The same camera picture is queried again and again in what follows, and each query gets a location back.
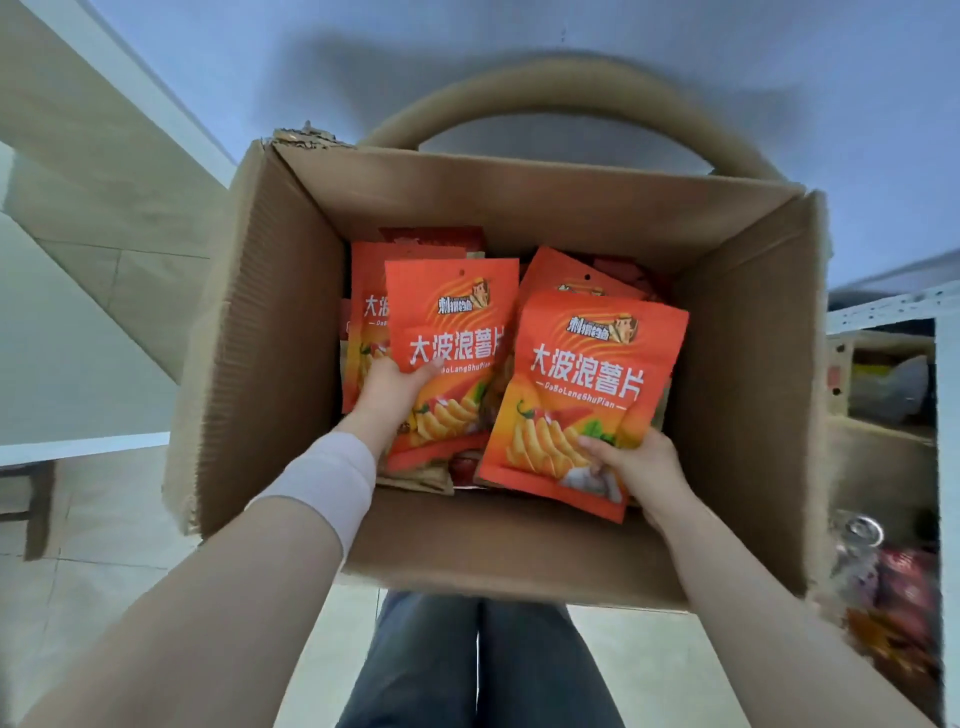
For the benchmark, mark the person's left hand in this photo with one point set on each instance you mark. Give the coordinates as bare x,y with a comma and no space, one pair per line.
386,401

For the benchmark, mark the person's right hand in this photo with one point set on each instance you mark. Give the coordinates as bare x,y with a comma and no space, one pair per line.
652,472

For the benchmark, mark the person's right thumb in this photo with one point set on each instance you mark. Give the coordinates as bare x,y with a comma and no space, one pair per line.
604,452

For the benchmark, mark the person's left thumb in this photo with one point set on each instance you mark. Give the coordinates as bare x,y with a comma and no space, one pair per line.
424,373

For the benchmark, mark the orange chip packet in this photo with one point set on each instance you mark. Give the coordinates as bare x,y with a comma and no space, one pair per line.
366,300
562,271
450,315
592,375

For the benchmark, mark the person's right forearm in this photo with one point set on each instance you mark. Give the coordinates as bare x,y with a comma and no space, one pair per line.
750,622

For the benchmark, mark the person's left forearm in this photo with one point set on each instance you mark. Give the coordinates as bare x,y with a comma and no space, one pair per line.
217,600

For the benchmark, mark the red snack packet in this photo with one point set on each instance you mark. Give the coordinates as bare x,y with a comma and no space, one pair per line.
626,271
435,236

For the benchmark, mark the white wrist band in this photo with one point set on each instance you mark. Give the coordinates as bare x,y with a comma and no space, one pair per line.
322,480

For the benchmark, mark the person's blue jeans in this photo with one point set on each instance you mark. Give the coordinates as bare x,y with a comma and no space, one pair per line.
465,667

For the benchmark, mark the silver drink can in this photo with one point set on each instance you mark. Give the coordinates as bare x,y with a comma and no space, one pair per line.
859,544

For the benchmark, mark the small brown cardboard box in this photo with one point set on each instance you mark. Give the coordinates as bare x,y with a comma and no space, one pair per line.
877,457

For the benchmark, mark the clear plastic bag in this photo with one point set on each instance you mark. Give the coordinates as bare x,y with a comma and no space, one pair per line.
896,390

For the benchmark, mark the pile of red snack bags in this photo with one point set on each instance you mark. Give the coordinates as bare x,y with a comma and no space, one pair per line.
904,615

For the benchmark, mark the white metal shelf rack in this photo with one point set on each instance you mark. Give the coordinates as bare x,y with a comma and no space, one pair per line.
946,450

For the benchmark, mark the white board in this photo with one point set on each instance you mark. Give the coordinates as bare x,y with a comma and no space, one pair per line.
75,448

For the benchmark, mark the dark wooden stool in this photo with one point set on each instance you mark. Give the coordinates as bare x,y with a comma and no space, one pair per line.
37,517

